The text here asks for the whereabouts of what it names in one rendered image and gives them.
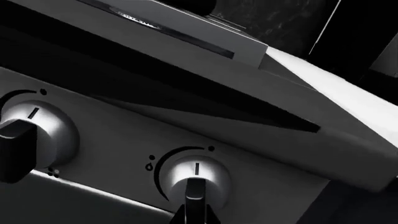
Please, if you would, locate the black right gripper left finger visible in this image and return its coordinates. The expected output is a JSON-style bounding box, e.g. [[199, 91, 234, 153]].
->
[[0, 118, 39, 185]]

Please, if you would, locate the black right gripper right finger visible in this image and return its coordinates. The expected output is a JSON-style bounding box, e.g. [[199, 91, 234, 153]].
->
[[169, 177, 219, 224]]

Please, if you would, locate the round silver stove knob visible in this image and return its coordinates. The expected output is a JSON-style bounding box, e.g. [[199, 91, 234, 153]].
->
[[0, 99, 80, 169], [165, 154, 233, 213]]

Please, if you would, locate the stainless steel stove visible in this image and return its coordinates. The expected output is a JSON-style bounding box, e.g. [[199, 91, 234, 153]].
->
[[0, 0, 383, 224]]

